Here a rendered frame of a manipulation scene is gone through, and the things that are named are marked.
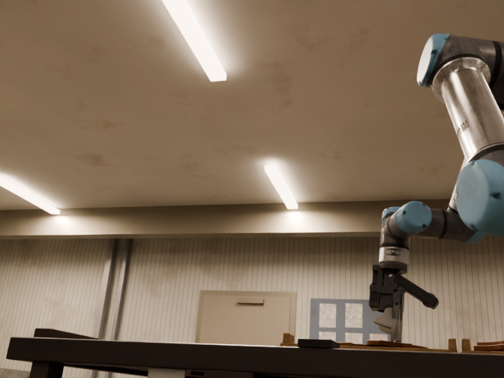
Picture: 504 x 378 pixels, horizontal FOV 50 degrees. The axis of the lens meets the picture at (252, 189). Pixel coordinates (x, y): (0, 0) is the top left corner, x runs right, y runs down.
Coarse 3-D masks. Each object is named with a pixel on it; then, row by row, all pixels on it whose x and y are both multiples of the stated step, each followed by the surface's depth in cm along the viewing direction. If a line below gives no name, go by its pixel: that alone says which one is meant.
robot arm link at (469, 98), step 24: (432, 48) 113; (456, 48) 112; (480, 48) 113; (432, 72) 113; (456, 72) 109; (480, 72) 109; (456, 96) 105; (480, 96) 101; (456, 120) 102; (480, 120) 97; (480, 144) 93; (480, 168) 85; (456, 192) 92; (480, 192) 85; (480, 216) 84
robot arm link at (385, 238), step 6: (384, 210) 145; (390, 210) 143; (396, 210) 142; (384, 216) 144; (390, 216) 140; (384, 222) 143; (384, 228) 142; (384, 234) 142; (390, 234) 139; (384, 240) 141; (390, 240) 140; (396, 240) 139; (402, 240) 139; (408, 240) 141; (384, 246) 140; (390, 246) 142; (396, 246) 139; (402, 246) 139; (408, 246) 140
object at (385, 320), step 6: (384, 312) 133; (390, 312) 132; (378, 318) 131; (384, 318) 131; (390, 318) 131; (396, 318) 129; (378, 324) 130; (384, 324) 130; (390, 324) 129; (396, 324) 128; (396, 330) 128; (396, 336) 128
